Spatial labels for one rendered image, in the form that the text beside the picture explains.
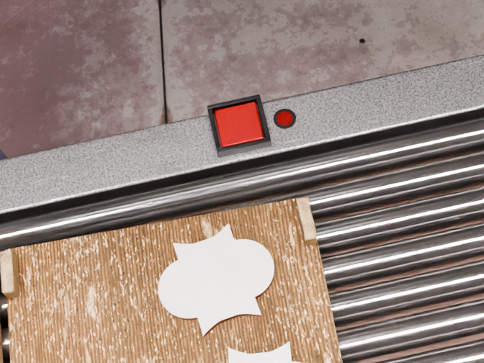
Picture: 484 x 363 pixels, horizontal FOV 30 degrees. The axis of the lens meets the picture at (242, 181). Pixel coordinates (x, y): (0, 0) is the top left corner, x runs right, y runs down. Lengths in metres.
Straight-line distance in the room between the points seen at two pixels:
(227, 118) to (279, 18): 1.22
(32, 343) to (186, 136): 0.35
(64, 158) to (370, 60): 1.26
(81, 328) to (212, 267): 0.18
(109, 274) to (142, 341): 0.10
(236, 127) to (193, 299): 0.26
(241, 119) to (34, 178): 0.30
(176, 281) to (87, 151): 0.25
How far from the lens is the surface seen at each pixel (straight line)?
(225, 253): 1.17
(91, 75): 2.45
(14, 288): 1.19
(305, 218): 1.16
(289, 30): 2.45
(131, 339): 1.16
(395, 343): 1.16
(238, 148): 1.24
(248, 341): 1.14
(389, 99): 1.29
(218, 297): 1.15
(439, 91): 1.31
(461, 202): 1.23
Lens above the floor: 2.04
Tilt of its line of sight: 66 degrees down
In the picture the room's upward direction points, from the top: 11 degrees counter-clockwise
